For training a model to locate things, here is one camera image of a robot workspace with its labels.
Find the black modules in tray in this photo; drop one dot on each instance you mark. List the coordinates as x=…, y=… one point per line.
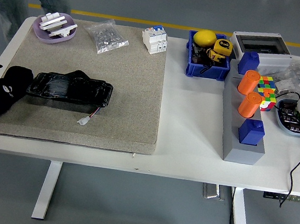
x=290, y=116

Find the grey distribution box clear lid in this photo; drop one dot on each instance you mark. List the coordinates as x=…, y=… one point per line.
x=273, y=60

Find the black tool in bin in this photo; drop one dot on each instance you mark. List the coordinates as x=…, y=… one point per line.
x=198, y=56

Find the clear bag of metal nuts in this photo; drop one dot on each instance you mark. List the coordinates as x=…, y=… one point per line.
x=106, y=37

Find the grey-brown mat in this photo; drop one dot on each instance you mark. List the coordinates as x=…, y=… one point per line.
x=114, y=85

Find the white circuit breaker orange label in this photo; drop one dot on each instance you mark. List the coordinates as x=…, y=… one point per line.
x=154, y=39

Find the yellow round object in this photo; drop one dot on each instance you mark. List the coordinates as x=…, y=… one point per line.
x=204, y=38

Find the light blue tray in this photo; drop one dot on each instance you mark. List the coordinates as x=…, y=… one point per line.
x=281, y=122

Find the grey holder block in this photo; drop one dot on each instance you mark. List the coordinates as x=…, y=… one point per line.
x=241, y=154

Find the black panel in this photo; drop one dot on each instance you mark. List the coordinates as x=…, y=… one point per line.
x=67, y=90

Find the black rag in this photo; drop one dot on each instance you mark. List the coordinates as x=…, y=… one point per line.
x=5, y=98

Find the colourful puzzle cube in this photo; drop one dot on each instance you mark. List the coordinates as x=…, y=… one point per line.
x=268, y=94

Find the table control panel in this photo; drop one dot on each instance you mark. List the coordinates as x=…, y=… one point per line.
x=285, y=197

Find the white T-shaped plastic piece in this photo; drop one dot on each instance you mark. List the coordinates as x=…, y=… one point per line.
x=62, y=31

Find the yellow tape measure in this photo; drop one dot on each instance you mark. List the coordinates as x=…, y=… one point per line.
x=220, y=50

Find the purple tray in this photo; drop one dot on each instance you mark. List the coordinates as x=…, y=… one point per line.
x=40, y=34

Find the white comb-shaped plastic piece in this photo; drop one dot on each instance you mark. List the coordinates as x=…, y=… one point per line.
x=52, y=20

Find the blue block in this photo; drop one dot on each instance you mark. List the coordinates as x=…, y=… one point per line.
x=251, y=132
x=249, y=63

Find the blue plastic bin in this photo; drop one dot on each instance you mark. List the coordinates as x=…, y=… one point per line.
x=208, y=71

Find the white table leg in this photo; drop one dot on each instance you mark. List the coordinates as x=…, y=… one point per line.
x=240, y=220
x=47, y=189

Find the orange cylinder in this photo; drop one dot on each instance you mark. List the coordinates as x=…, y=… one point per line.
x=248, y=82
x=249, y=105

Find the metal floor plate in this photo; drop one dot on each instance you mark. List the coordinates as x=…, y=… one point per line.
x=212, y=192

